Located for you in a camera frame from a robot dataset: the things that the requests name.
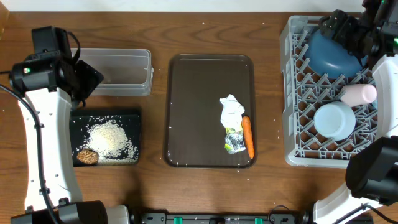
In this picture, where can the black waste tray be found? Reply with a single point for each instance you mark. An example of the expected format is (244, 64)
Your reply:
(130, 124)

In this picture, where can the clear plastic bin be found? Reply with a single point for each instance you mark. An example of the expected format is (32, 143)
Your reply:
(127, 72)

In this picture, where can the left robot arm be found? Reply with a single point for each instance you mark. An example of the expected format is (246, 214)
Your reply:
(47, 85)

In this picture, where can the dark brown serving tray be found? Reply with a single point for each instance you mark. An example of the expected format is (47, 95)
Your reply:
(194, 134)

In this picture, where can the dark blue plate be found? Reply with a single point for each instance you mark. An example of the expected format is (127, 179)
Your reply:
(327, 56)

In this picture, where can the grey dishwasher rack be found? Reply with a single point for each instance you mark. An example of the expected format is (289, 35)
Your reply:
(305, 91)

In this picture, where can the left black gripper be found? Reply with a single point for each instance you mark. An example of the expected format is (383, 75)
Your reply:
(92, 77)

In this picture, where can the orange carrot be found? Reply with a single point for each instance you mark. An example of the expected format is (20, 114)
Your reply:
(247, 134)

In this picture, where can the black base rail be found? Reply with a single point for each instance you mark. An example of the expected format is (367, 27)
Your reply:
(275, 218)

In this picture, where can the white napkin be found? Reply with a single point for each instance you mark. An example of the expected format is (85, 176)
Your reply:
(231, 115)

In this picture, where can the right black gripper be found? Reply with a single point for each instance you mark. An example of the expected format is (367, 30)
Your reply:
(349, 23)

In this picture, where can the light blue bowl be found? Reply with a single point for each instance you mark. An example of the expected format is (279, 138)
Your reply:
(335, 120)

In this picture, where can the brown food scrap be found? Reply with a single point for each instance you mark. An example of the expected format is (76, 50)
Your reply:
(87, 156)

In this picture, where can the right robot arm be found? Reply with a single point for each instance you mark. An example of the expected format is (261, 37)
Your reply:
(371, 175)

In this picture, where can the pink cup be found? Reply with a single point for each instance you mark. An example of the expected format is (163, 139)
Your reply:
(358, 94)

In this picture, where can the foil wrapper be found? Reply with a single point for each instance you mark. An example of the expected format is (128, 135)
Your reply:
(234, 141)

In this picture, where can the pile of white rice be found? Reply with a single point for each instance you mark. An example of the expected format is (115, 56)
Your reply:
(107, 140)

